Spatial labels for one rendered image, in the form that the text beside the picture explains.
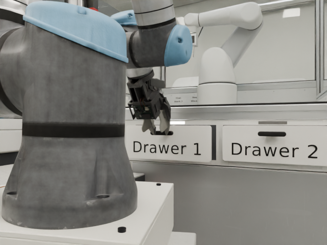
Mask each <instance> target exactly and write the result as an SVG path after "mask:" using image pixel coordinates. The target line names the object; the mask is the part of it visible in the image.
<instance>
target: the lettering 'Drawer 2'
mask: <svg viewBox="0 0 327 245"><path fill-rule="evenodd" d="M234 144H238V145H239V146H240V152H239V153H237V154H234ZM310 146H314V147H315V150H314V152H312V153H311V154H310V155H309V156H308V158H317V157H311V156H312V155H313V154H314V153H315V152H316V151H317V146H315V145H308V147H310ZM248 147H250V146H248ZM248 147H246V146H245V155H247V148H248ZM253 148H258V149H259V150H253V155H254V156H258V155H259V156H260V147H258V146H254V147H253ZM284 148H285V149H287V151H281V150H282V149H284ZM276 149H277V147H275V150H274V153H273V151H272V148H271V147H269V149H268V153H267V151H266V148H265V147H264V150H265V154H266V156H268V155H269V151H270V150H271V153H272V156H273V157H274V155H275V152H276ZM295 149H299V148H292V157H293V158H294V150H295ZM254 151H259V153H258V154H257V155H255V154H254ZM241 152H242V146H241V145H240V144H239V143H232V155H239V154H240V153H241ZM279 153H280V155H281V156H282V157H288V156H283V155H282V154H281V153H289V150H288V148H287V147H282V148H281V149H280V151H279Z"/></svg>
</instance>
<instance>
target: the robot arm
mask: <svg viewBox="0 0 327 245"><path fill-rule="evenodd" d="M131 3H132V7H133V10H127V11H122V12H119V13H116V14H114V15H112V16H110V17H109V16H106V15H104V14H102V13H100V12H97V11H95V10H92V9H89V8H86V7H82V6H79V5H74V4H70V3H64V2H57V1H42V0H0V119H2V118H22V139H21V146H20V149H19V152H18V155H17V157H16V160H15V163H14V165H13V168H12V170H11V172H10V175H9V178H8V180H7V183H6V186H5V188H4V191H3V194H2V205H1V216H2V218H3V219H4V220H5V221H6V222H8V223H10V224H12V225H15V226H19V227H24V228H33V229H47V230H61V229H77V228H88V227H94V226H99V225H104V224H108V223H112V222H115V221H118V220H121V219H123V218H125V217H127V216H129V215H131V214H132V213H134V212H135V211H136V209H137V202H138V190H137V185H136V181H135V178H134V175H133V171H132V168H131V164H130V161H129V158H128V155H127V150H126V147H125V113H126V76H127V78H128V82H127V87H128V90H129V93H130V96H131V100H130V101H129V102H128V107H129V109H130V112H131V115H132V118H133V120H134V119H135V117H136V119H138V120H144V121H143V125H142V131H143V132H145V131H146V130H148V129H149V130H150V132H151V133H152V134H153V135H156V126H155V125H154V120H153V119H155V120H156V119H157V117H159V119H160V132H164V133H165V135H167V134H168V132H169V129H170V119H171V107H170V104H169V102H168V100H167V98H166V97H164V95H163V92H162V91H160V89H161V88H164V81H163V80H159V79H157V78H153V76H154V71H153V67H164V66H166V67H170V66H177V65H182V64H185V63H187V62H188V61H189V60H190V58H191V55H192V49H193V43H192V36H191V34H190V30H189V28H188V27H187V26H185V25H179V24H177V23H176V18H175V12H174V6H173V0H131ZM131 106H132V107H133V110H134V114H132V111H131Z"/></svg>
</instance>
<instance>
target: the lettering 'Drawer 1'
mask: <svg viewBox="0 0 327 245"><path fill-rule="evenodd" d="M135 142H137V143H139V144H140V150H139V151H141V149H142V145H141V143H140V142H138V141H133V152H139V151H135ZM147 145H148V144H146V145H145V144H144V153H145V147H146V146H147ZM152 145H154V144H151V145H150V146H152ZM194 145H197V153H196V154H194V155H201V154H199V143H194ZM154 146H155V148H150V152H151V153H156V145H154ZM174 146H176V147H177V149H173V147H174ZM183 147H186V145H184V146H183V145H182V154H183ZM163 148H164V150H165V153H166V154H167V152H168V148H169V145H168V146H167V150H166V149H165V145H163V147H162V150H161V147H160V145H159V149H160V152H161V153H163ZM151 149H155V151H154V152H152V151H151ZM173 150H179V148H178V146H177V145H173V146H172V147H171V152H172V153H173V154H178V153H174V152H173Z"/></svg>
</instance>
